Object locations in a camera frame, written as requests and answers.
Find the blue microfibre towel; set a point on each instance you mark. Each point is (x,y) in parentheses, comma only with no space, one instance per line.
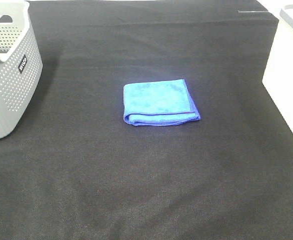
(159,103)

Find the black fabric table cover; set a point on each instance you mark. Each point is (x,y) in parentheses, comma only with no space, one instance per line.
(74,170)

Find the grey perforated plastic basket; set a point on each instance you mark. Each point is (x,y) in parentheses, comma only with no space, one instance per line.
(20,63)

